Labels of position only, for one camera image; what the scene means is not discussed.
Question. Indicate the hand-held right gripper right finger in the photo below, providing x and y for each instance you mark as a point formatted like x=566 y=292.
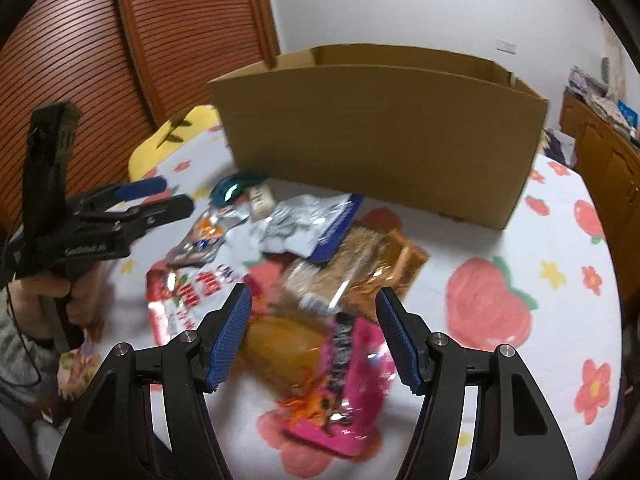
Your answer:
x=395 y=340

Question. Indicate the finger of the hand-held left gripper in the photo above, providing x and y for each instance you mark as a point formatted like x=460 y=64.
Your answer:
x=140 y=187
x=170 y=207

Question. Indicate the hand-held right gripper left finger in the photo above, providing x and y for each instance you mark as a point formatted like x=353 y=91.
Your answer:
x=232 y=340

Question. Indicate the teal snack packet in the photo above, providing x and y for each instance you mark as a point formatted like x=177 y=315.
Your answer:
x=230 y=191

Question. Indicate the silver white blue snack packet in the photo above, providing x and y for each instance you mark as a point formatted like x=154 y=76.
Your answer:
x=300 y=225

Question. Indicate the brown cardboard box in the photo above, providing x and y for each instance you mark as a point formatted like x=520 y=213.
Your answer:
x=375 y=135

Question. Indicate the person's left hand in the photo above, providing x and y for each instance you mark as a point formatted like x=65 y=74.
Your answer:
x=32 y=305

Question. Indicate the yellow cake packet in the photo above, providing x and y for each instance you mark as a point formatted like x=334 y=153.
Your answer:
x=280 y=345

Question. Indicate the silver orange snack packet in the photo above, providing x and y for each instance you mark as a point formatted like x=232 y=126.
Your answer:
x=205 y=240

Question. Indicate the yellow cushion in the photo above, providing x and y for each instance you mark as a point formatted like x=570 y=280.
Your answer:
x=170 y=132

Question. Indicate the red white snack packet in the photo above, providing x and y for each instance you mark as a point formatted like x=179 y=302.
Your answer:
x=185 y=295

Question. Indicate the pink snack packet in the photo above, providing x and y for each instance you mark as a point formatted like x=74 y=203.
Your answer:
x=360 y=400

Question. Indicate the orange brown snack packet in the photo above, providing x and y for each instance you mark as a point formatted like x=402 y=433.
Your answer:
x=402 y=270

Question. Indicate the small beige snack packet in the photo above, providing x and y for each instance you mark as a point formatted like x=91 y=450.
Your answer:
x=260 y=201

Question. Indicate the clear brown bread packet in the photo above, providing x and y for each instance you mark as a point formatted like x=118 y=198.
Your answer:
x=335 y=265

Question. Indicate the white fruit flower printed blanket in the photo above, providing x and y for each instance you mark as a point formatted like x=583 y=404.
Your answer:
x=450 y=242

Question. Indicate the brown louvered wardrobe door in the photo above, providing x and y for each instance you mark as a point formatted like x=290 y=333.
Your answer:
x=75 y=60
x=200 y=20

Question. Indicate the dark cloth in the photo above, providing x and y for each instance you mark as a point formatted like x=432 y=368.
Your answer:
x=557 y=147

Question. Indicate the wooden cabinet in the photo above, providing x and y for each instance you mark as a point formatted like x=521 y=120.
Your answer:
x=605 y=170

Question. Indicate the pile of assorted clutter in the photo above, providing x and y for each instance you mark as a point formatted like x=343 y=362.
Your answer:
x=605 y=95

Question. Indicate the white wall socket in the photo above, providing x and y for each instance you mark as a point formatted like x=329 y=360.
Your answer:
x=506 y=45

